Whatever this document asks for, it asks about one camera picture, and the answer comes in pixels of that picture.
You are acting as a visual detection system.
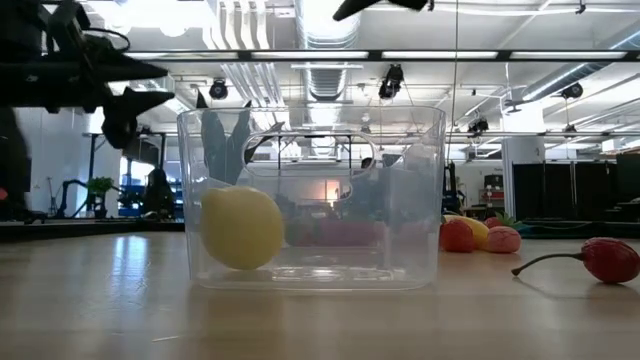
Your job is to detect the black partition panels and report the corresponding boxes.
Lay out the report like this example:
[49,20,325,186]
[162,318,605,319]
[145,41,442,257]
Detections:
[512,159,619,222]

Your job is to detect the yellow toy banana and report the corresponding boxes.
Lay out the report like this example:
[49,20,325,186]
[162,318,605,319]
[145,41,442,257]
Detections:
[444,213,490,250]

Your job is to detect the pink toy peach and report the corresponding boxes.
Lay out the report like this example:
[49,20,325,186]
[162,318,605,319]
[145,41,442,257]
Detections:
[481,225,523,255]

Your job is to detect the snake plant in white pot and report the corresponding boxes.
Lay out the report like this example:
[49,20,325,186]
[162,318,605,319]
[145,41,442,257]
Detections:
[194,89,286,186]

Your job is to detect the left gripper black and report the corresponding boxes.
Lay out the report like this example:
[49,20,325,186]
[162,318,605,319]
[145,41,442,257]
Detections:
[0,61,177,150]

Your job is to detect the silver ventilation duct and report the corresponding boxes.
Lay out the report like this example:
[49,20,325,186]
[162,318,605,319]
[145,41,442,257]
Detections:
[294,0,362,104]

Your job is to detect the green background potted plant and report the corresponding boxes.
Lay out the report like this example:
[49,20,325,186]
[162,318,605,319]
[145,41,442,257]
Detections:
[86,175,116,220]

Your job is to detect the person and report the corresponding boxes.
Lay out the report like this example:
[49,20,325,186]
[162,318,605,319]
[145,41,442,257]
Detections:
[141,167,176,221]

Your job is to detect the clear plastic tupperware container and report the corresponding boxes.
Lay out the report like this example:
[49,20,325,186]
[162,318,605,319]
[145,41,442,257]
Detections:
[176,104,447,292]

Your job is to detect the red toy cherry long stem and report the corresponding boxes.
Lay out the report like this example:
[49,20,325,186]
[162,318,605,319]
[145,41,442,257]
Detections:
[511,236,640,285]

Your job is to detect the black metal stand frame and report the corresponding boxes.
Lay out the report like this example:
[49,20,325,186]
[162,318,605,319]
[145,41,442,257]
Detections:
[82,130,169,220]

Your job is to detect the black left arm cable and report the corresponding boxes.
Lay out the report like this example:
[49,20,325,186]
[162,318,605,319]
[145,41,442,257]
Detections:
[82,27,132,54]

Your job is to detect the yellow toy lemon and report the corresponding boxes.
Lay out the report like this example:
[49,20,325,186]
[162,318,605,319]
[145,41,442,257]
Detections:
[199,186,285,271]

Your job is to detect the thin hanging cable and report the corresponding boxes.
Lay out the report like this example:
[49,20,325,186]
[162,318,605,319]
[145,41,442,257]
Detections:
[449,0,460,164]

